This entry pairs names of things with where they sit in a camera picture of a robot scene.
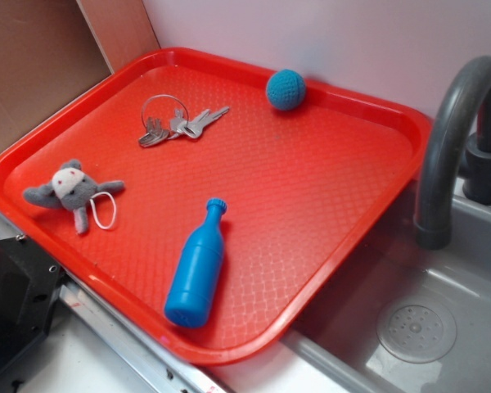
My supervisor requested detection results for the silver metal rail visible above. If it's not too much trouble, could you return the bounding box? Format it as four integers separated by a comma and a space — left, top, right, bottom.
0, 196, 234, 393

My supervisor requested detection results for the grey toy faucet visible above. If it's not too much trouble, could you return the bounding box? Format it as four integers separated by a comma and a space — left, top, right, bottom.
413, 56, 491, 250

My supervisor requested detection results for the blue crocheted ball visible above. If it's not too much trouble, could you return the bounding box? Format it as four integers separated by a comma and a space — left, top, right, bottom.
265, 70, 306, 111

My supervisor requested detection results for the brown cardboard panel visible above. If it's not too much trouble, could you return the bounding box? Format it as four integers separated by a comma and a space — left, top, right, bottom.
0, 1, 160, 153

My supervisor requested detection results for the grey plush elephant toy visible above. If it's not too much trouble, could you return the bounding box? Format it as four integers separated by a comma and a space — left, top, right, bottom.
23, 159, 125, 235

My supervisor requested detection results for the grey toy sink basin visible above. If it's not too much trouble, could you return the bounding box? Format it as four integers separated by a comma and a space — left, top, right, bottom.
283, 187, 491, 392

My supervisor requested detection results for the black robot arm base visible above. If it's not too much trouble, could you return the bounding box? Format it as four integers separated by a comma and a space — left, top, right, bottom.
0, 237, 62, 355

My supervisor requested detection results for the silver key bunch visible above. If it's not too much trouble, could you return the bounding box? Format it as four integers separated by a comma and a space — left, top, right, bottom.
138, 94, 230, 148

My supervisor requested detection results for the red plastic tray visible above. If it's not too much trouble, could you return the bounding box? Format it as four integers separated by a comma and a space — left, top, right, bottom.
0, 48, 431, 365

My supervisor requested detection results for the blue plastic bottle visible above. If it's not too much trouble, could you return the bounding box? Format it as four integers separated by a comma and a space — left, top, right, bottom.
164, 198, 227, 328

